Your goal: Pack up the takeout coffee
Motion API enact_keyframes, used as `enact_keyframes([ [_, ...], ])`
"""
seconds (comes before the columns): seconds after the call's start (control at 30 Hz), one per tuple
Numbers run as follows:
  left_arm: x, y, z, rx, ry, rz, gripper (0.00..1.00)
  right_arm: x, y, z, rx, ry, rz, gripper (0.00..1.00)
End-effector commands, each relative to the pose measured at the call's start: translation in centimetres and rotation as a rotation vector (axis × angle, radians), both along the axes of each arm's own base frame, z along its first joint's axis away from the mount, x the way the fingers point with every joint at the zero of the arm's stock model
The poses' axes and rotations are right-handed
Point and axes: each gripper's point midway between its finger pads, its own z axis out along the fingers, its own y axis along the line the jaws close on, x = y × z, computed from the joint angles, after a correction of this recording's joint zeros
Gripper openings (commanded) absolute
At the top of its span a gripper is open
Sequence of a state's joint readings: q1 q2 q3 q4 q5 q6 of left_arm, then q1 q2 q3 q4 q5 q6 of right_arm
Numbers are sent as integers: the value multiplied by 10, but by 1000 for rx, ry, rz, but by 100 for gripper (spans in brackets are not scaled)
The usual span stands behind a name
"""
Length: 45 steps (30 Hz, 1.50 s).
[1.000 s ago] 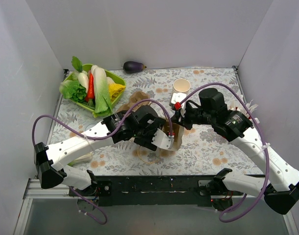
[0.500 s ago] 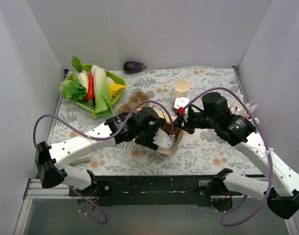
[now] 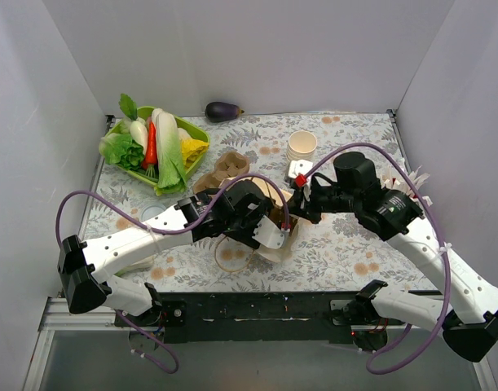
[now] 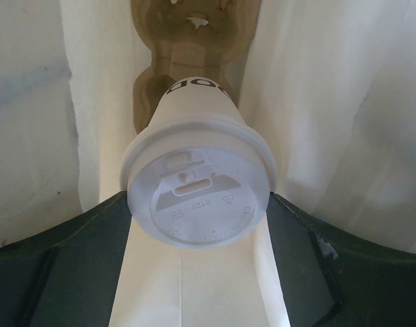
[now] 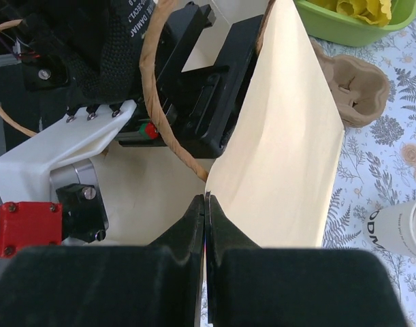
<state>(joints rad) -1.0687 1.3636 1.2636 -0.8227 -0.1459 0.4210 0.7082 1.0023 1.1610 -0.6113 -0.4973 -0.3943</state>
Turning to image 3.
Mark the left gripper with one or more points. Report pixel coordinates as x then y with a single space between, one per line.
259 209

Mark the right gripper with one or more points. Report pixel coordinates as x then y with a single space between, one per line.
304 204

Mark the brown paper bag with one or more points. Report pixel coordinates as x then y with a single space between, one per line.
232 256

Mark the brown pulp cup carrier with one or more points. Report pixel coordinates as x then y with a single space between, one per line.
229 165

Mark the stack of white paper cups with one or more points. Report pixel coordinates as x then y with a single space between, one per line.
301 146

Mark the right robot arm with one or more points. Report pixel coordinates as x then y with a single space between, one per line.
467 316

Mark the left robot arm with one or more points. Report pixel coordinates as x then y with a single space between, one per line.
88 269

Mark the white napa cabbage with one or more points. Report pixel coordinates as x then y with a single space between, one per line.
172 176

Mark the yellow cabbage leaf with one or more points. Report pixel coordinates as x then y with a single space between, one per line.
192 149

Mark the stack of white lids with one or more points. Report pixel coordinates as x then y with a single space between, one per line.
151 211

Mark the white paper straws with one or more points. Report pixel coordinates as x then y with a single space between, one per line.
392 179

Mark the red orange pepper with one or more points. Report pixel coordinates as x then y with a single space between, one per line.
150 159

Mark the green bok choy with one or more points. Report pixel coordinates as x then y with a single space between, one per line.
146 263

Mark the purple eggplant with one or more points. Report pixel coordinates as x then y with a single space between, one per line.
217 112

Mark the white daikon radish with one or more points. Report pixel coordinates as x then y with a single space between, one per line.
139 134

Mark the green lettuce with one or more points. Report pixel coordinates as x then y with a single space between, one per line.
121 150

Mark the green plastic tray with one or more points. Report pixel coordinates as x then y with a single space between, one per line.
144 114

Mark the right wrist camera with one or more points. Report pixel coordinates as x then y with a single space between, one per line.
295 168

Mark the black metal base rail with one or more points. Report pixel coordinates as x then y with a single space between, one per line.
185 317

